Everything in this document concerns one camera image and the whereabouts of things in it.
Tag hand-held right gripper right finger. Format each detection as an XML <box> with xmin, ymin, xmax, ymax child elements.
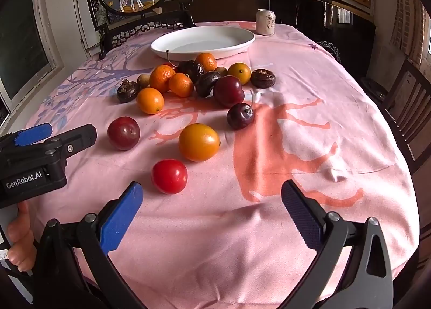
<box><xmin>281</xmin><ymin>179</ymin><xmax>394</xmax><ymax>309</ymax></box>

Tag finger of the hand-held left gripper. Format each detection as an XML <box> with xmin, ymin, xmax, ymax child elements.
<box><xmin>3</xmin><ymin>124</ymin><xmax>98</xmax><ymax>165</ymax></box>
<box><xmin>0</xmin><ymin>123</ymin><xmax>53</xmax><ymax>154</ymax></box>

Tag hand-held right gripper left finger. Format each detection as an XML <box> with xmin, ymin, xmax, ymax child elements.
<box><xmin>34</xmin><ymin>181</ymin><xmax>149</xmax><ymax>309</ymax></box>

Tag small dark red plum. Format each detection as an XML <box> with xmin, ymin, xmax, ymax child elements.
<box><xmin>107</xmin><ymin>116</ymin><xmax>141</xmax><ymax>151</ymax></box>

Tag large red tomato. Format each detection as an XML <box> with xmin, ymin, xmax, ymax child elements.
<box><xmin>151</xmin><ymin>159</ymin><xmax>188</xmax><ymax>195</ymax></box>

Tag small yellow orange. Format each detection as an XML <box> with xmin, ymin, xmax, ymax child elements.
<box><xmin>136</xmin><ymin>87</ymin><xmax>165</xmax><ymax>115</ymax></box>

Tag large mandarin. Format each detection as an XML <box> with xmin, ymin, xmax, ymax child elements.
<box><xmin>149</xmin><ymin>64</ymin><xmax>176</xmax><ymax>93</ymax></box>

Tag large yellow orange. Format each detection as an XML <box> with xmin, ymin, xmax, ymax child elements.
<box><xmin>178</xmin><ymin>123</ymin><xmax>221</xmax><ymax>162</ymax></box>

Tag wrinkled dark passion fruit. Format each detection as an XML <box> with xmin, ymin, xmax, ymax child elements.
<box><xmin>178</xmin><ymin>60</ymin><xmax>205</xmax><ymax>84</ymax></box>

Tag dark purple plum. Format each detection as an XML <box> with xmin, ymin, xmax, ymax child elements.
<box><xmin>195</xmin><ymin>71</ymin><xmax>222</xmax><ymax>98</ymax></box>

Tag large dark red plum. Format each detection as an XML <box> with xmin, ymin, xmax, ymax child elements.
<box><xmin>213</xmin><ymin>75</ymin><xmax>245</xmax><ymax>108</ymax></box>

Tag white oval plate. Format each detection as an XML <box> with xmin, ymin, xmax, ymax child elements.
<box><xmin>150</xmin><ymin>25</ymin><xmax>256</xmax><ymax>61</ymax></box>

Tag person's left hand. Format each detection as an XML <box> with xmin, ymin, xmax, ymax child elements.
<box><xmin>7</xmin><ymin>201</ymin><xmax>37</xmax><ymax>273</ymax></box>

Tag pink printed tablecloth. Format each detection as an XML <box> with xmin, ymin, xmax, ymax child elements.
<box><xmin>15</xmin><ymin>21</ymin><xmax>421</xmax><ymax>309</ymax></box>

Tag white framed window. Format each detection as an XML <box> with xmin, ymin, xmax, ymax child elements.
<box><xmin>0</xmin><ymin>0</ymin><xmax>64</xmax><ymax>111</ymax></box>

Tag dark cherry with stem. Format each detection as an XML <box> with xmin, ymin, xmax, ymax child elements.
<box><xmin>227</xmin><ymin>91</ymin><xmax>255</xmax><ymax>130</ymax></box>

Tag dark wooden chair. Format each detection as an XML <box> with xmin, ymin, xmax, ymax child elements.
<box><xmin>380</xmin><ymin>58</ymin><xmax>431</xmax><ymax>175</ymax></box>

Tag white beverage can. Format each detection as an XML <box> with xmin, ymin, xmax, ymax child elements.
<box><xmin>256</xmin><ymin>9</ymin><xmax>277</xmax><ymax>36</ymax></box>

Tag dark cabinet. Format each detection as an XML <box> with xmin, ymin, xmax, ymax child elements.
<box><xmin>269</xmin><ymin>0</ymin><xmax>337</xmax><ymax>32</ymax></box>

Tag checked curtain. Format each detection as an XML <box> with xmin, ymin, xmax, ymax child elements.
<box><xmin>394</xmin><ymin>0</ymin><xmax>431</xmax><ymax>57</ymax></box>

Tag black wire basket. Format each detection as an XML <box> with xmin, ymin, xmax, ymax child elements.
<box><xmin>315</xmin><ymin>40</ymin><xmax>342</xmax><ymax>60</ymax></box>

